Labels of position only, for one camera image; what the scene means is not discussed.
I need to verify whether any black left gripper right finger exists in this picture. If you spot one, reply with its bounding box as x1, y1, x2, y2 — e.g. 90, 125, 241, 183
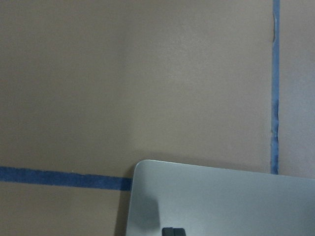
173, 228, 185, 236

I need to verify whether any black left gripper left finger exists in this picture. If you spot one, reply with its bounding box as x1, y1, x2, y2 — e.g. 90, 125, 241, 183
161, 227, 174, 236

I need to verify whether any grey laptop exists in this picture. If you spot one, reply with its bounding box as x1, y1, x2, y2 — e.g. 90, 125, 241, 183
126, 160, 315, 236

